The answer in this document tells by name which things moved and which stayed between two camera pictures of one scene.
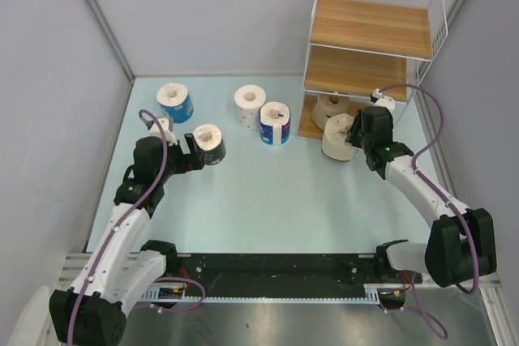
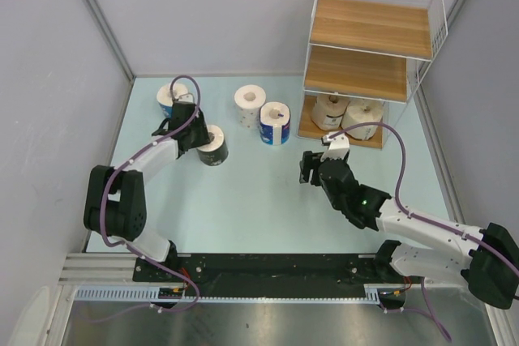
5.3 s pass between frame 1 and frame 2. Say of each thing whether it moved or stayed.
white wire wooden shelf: stayed
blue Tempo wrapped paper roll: stayed
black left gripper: moved
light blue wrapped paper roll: stayed
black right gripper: moved
